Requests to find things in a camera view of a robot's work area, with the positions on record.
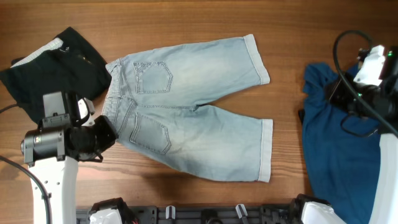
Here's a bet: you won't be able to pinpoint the light blue denim shorts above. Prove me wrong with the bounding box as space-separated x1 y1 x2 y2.
103 34 273 182

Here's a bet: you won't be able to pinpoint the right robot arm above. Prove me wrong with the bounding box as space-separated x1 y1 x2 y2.
325 45 397 223

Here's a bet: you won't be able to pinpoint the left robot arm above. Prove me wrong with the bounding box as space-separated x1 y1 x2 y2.
21 91 118 223

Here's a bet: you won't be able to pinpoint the dark blue t-shirt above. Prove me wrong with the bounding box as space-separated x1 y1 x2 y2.
302 63 397 223

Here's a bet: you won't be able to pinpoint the folded black garment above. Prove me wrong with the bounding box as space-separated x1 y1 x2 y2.
1 27 111 123

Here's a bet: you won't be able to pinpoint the left white rail clip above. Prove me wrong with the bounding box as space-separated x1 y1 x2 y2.
165 205 176 220

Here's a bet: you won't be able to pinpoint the white rail clip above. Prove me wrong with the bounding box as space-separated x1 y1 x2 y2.
235 203 249 224
165 205 176 220

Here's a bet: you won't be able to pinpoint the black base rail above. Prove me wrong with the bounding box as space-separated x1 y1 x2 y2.
76 197 299 224

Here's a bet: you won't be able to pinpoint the right white rail clip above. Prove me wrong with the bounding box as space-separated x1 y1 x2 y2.
235 203 249 224

